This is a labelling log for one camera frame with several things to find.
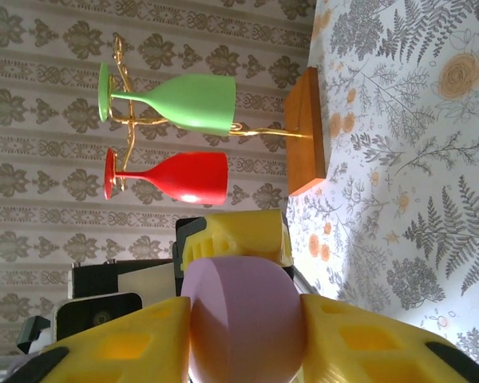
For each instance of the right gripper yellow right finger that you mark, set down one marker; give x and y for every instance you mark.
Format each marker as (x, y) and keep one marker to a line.
(375, 347)

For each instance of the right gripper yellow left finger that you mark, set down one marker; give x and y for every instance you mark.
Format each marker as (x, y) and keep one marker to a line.
(115, 347)

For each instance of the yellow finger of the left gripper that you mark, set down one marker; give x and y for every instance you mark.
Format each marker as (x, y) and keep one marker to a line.
(247, 235)

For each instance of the lilac earbud charging case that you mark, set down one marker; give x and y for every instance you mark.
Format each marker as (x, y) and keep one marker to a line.
(243, 319)

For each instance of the red plastic wine glass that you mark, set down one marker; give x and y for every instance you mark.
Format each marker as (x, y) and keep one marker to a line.
(191, 175)

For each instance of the green plastic wine glass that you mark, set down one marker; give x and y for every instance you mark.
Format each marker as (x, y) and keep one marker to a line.
(191, 103)

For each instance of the aluminium table side rail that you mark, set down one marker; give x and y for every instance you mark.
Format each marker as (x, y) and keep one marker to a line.
(303, 279)

